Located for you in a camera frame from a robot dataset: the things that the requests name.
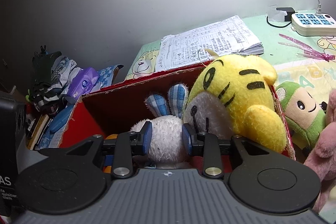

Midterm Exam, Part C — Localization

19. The mauve plush toy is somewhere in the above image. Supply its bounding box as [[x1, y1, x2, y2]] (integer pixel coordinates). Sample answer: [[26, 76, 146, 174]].
[[304, 89, 336, 213]]

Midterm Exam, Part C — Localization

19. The white bunny plush toy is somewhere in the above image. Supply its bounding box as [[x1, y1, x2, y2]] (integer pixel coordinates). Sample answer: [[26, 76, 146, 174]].
[[145, 84, 190, 169]]

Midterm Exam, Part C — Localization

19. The stack of books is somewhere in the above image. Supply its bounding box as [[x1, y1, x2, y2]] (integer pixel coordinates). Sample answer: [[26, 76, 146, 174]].
[[26, 114, 51, 150]]

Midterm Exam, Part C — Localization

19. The blue checkered cloth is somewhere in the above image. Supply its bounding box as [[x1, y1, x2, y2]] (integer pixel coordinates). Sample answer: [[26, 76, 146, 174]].
[[35, 64, 123, 150]]

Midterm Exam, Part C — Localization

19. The blue glasses case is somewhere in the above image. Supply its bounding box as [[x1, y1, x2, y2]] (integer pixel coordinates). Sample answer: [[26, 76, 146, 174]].
[[49, 105, 74, 134]]

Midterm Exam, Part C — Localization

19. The pile of dark clothes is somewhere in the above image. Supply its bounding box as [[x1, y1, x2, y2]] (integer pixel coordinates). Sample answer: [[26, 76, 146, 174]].
[[26, 46, 81, 116]]

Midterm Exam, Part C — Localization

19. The orange gourd toy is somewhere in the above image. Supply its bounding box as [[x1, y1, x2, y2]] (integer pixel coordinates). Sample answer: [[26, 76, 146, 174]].
[[105, 134, 118, 140]]

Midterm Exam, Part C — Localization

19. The green hooded plush doll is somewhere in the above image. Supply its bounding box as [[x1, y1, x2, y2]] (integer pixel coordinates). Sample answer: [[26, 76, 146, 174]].
[[276, 81, 325, 152]]

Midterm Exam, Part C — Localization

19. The purple tissue pack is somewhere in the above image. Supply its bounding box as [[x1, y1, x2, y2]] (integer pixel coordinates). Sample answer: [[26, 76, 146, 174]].
[[66, 67, 99, 104]]

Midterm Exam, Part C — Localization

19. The red cardboard box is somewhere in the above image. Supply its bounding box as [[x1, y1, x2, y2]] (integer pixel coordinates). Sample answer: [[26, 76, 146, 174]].
[[61, 61, 293, 174]]

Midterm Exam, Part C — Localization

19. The yellow tiger plush toy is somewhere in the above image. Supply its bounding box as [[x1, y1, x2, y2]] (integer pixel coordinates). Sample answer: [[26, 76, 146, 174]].
[[183, 52, 288, 153]]

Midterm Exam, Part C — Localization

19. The cartoon bear bed sheet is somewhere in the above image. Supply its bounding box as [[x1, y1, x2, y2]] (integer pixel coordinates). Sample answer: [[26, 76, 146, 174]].
[[124, 13, 336, 222]]

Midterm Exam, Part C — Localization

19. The handwritten paper notebook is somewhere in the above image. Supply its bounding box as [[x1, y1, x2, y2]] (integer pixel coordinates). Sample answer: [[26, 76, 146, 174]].
[[155, 15, 264, 72]]

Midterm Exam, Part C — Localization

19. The white power strip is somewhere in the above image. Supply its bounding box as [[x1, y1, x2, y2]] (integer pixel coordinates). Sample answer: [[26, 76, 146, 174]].
[[291, 12, 336, 36]]

